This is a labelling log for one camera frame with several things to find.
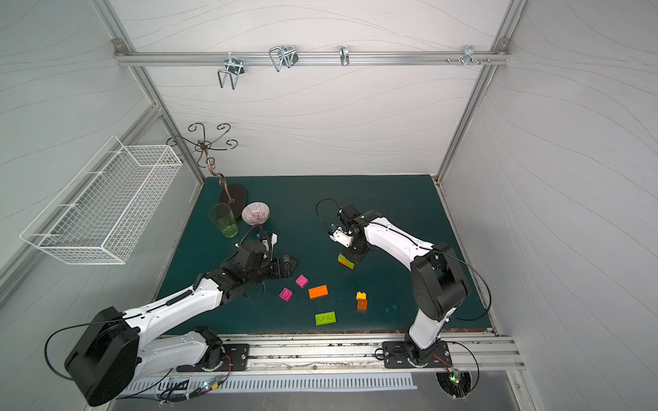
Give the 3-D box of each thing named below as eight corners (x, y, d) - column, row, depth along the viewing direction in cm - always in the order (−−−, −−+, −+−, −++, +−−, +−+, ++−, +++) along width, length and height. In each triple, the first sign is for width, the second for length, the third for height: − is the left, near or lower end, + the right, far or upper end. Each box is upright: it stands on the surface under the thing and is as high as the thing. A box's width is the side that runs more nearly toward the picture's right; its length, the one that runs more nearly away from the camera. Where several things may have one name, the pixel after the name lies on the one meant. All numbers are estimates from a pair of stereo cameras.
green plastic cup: (217, 238, 102) (204, 219, 92) (223, 222, 107) (212, 202, 97) (237, 238, 102) (226, 219, 92) (241, 222, 107) (232, 202, 97)
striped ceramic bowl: (242, 224, 104) (239, 218, 101) (247, 207, 110) (244, 201, 107) (266, 224, 104) (264, 218, 101) (270, 207, 110) (268, 201, 107)
